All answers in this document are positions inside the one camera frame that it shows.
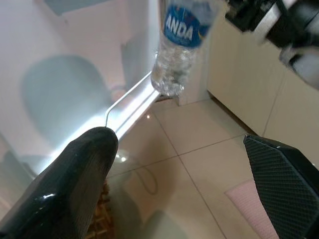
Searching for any clear blue-label water bottle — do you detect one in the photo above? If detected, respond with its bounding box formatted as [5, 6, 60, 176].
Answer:
[150, 0, 220, 97]

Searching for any pink floor mat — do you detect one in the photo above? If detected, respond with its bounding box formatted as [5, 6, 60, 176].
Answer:
[223, 178, 280, 239]

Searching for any black floor power cord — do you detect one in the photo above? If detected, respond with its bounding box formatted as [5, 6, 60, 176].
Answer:
[134, 166, 160, 194]

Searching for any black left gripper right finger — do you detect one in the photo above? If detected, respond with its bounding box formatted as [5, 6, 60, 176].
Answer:
[243, 134, 319, 239]

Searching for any cream kitchen cabinet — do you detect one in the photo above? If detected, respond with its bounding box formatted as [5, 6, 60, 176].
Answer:
[206, 14, 319, 143]

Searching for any wooden slatted rack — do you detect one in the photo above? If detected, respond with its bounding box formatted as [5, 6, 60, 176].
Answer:
[85, 178, 115, 239]

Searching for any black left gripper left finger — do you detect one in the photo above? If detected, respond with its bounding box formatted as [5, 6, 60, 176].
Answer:
[0, 126, 118, 239]

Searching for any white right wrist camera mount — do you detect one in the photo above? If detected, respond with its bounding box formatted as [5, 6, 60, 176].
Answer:
[278, 46, 319, 88]

